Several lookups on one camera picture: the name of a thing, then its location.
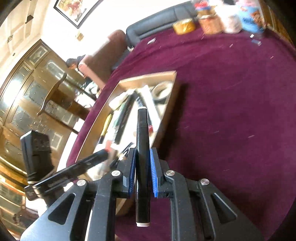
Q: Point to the long black box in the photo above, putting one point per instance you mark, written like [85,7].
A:
[127,109]

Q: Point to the white label jar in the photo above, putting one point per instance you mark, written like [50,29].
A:
[230,19]

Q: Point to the black marker white end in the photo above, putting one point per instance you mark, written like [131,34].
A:
[143,170]

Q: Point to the black marker red cap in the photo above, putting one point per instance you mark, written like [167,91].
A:
[141,103]

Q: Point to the seated person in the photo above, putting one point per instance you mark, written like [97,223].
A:
[72,63]

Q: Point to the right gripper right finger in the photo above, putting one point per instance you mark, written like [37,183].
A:
[160,185]

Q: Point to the green marker pen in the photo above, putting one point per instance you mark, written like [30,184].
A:
[121,108]

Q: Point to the black tape roll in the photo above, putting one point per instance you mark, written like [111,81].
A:
[161,91]

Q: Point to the small blue wrapper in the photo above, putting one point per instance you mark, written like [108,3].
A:
[257,42]

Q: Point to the purple table cloth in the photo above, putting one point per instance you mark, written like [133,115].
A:
[234,119]

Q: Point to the wooden glass cabinet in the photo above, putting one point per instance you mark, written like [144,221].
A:
[22,95]

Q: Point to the black yellow pen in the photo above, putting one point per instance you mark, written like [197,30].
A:
[105,127]

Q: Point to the stacked colourful tape rolls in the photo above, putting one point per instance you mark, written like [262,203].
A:
[203,8]

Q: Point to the blue label clear jar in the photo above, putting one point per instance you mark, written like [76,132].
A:
[250,15]

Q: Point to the framed painting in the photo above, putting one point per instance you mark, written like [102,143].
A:
[76,11]

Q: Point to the black leather sofa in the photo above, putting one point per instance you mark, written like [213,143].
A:
[153,24]

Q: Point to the small metal clip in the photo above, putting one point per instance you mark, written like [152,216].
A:
[151,41]

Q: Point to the yellow tape roll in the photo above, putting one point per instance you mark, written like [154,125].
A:
[184,26]

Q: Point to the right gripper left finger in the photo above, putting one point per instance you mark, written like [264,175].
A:
[127,168]

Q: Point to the white squeeze bottle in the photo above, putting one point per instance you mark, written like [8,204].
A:
[118,100]

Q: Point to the cardboard box tray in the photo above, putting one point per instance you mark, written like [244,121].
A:
[90,142]

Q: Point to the orange label jar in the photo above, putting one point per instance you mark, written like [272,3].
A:
[210,24]

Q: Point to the white plastic tube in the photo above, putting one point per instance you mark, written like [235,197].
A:
[153,113]

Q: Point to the wooden chair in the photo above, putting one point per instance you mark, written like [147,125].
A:
[66,102]

